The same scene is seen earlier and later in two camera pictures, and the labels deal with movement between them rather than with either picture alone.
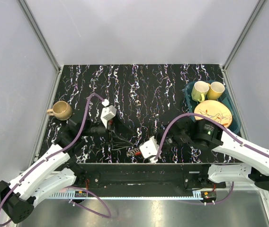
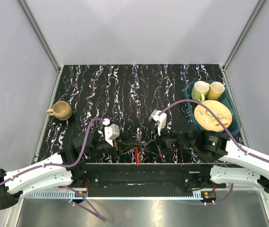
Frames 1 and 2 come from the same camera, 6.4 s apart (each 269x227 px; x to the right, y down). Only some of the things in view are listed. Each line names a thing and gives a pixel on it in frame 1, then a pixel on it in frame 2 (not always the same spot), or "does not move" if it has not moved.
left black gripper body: (99, 130) -> (103, 147)
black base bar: (147, 177) does not move
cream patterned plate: (215, 109) does not move
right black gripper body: (171, 140) does not move
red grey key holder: (133, 152) -> (136, 150)
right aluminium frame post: (225, 70) does not move
